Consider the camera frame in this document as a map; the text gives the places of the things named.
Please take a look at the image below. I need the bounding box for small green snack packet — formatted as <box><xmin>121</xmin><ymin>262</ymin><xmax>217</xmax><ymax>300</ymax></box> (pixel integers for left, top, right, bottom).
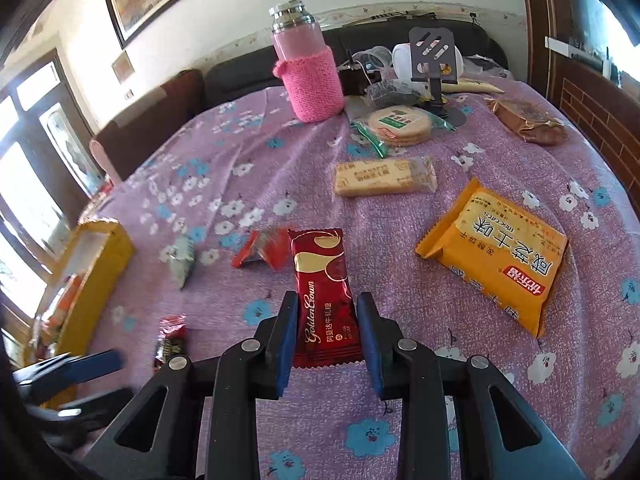
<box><xmin>167</xmin><ymin>235</ymin><xmax>197</xmax><ymax>290</ymax></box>

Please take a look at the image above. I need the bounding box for small white box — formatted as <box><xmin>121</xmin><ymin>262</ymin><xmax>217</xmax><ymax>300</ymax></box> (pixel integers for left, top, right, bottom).
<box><xmin>544</xmin><ymin>36</ymin><xmax>576</xmax><ymax>57</ymax></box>

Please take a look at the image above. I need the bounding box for beige biscuit bar pack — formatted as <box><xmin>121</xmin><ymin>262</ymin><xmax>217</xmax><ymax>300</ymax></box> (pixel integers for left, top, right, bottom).
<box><xmin>334</xmin><ymin>155</ymin><xmax>437</xmax><ymax>198</ymax></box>

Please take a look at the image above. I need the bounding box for small red candy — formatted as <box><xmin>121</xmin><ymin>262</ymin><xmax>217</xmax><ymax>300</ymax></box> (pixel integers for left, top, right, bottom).
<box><xmin>152</xmin><ymin>314</ymin><xmax>188</xmax><ymax>365</ymax></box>

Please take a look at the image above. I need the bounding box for orange yellow cracker bag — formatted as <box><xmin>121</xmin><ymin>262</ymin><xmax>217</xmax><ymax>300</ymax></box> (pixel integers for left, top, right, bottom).
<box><xmin>415</xmin><ymin>177</ymin><xmax>570</xmax><ymax>339</ymax></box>

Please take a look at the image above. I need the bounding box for wooden cabinet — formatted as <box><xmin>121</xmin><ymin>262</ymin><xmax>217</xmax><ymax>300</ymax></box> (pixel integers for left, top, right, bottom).
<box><xmin>517</xmin><ymin>0</ymin><xmax>640</xmax><ymax>221</ymax></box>

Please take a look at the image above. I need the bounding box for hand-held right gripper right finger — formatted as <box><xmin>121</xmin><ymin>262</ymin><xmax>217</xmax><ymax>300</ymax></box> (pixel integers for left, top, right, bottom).
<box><xmin>356</xmin><ymin>291</ymin><xmax>586</xmax><ymax>480</ymax></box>

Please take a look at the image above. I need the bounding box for black phone stand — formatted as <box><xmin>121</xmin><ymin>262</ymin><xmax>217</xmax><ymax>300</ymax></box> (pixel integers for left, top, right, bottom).
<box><xmin>409</xmin><ymin>26</ymin><xmax>468</xmax><ymax>128</ymax></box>

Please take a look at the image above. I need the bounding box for bag of dark seeds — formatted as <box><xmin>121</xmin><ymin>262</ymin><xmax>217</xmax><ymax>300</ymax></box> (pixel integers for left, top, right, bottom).
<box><xmin>367</xmin><ymin>80</ymin><xmax>426</xmax><ymax>108</ymax></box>

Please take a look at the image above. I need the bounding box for pink bottle with knitted sleeve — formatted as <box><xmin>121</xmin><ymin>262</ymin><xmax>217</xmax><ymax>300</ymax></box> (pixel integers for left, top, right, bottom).
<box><xmin>268</xmin><ymin>1</ymin><xmax>346</xmax><ymax>123</ymax></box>

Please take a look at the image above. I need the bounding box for yellow cardboard box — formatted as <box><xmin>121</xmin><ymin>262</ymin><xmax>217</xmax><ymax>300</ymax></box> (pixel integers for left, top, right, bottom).
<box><xmin>37</xmin><ymin>217</ymin><xmax>137</xmax><ymax>408</ymax></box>

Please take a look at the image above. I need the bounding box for brown chair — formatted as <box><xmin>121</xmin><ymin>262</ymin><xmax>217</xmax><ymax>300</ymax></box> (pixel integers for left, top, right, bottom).
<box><xmin>89</xmin><ymin>69</ymin><xmax>206</xmax><ymax>186</ymax></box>

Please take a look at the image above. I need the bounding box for wooden glass door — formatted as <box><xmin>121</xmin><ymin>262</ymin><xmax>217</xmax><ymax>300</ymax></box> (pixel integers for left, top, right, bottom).
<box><xmin>0</xmin><ymin>47</ymin><xmax>108</xmax><ymax>361</ymax></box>

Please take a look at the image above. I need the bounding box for small black box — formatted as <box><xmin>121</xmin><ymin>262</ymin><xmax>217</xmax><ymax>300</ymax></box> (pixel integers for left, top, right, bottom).
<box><xmin>339</xmin><ymin>67</ymin><xmax>382</xmax><ymax>97</ymax></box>

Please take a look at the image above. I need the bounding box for brown cake package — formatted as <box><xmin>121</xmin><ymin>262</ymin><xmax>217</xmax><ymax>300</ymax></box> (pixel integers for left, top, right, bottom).
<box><xmin>486</xmin><ymin>97</ymin><xmax>568</xmax><ymax>147</ymax></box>

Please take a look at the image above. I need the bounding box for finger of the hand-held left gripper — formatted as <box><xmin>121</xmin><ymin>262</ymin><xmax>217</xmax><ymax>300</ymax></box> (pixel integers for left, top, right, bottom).
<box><xmin>12</xmin><ymin>350</ymin><xmax>125</xmax><ymax>401</ymax></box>
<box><xmin>27</xmin><ymin>387</ymin><xmax>133</xmax><ymax>441</ymax></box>

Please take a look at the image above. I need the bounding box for orange red snack packet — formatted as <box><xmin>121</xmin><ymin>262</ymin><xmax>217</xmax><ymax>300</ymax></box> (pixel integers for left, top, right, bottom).
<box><xmin>231</xmin><ymin>227</ymin><xmax>292</xmax><ymax>272</ymax></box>

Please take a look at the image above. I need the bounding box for white plastic cup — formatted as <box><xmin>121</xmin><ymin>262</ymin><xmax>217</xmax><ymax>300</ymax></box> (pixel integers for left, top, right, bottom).
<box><xmin>391</xmin><ymin>42</ymin><xmax>416</xmax><ymax>81</ymax></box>

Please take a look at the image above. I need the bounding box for dark sofa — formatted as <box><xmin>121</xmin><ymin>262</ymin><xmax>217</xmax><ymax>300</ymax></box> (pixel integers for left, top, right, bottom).
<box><xmin>202</xmin><ymin>15</ymin><xmax>513</xmax><ymax>111</ymax></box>

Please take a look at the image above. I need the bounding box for round rice cracker pack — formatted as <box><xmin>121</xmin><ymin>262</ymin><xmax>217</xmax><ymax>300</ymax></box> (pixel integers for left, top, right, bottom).
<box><xmin>350</xmin><ymin>105</ymin><xmax>455</xmax><ymax>158</ymax></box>

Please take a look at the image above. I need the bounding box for dark red wafer packet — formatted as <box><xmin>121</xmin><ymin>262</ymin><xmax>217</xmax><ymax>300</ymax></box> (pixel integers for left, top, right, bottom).
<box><xmin>287</xmin><ymin>227</ymin><xmax>365</xmax><ymax>370</ymax></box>

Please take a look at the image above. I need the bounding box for small wall picture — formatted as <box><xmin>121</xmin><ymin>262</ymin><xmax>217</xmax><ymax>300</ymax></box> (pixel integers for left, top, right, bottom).
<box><xmin>111</xmin><ymin>52</ymin><xmax>135</xmax><ymax>83</ymax></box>

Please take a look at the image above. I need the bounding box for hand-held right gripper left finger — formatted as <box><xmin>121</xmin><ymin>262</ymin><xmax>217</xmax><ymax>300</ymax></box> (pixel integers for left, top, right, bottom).
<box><xmin>85</xmin><ymin>290</ymin><xmax>300</xmax><ymax>480</ymax></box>

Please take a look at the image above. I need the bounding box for purple floral tablecloth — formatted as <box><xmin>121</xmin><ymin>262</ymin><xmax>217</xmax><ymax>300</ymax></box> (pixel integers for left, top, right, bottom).
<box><xmin>75</xmin><ymin>77</ymin><xmax>640</xmax><ymax>480</ymax></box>

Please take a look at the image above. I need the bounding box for cream coloured tube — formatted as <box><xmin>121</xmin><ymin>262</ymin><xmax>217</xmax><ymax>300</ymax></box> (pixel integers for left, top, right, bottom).
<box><xmin>442</xmin><ymin>79</ymin><xmax>506</xmax><ymax>95</ymax></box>

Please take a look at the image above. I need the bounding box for clear plastic container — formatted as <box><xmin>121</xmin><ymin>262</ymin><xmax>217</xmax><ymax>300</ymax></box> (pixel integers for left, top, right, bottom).
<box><xmin>352</xmin><ymin>45</ymin><xmax>393</xmax><ymax>68</ymax></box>

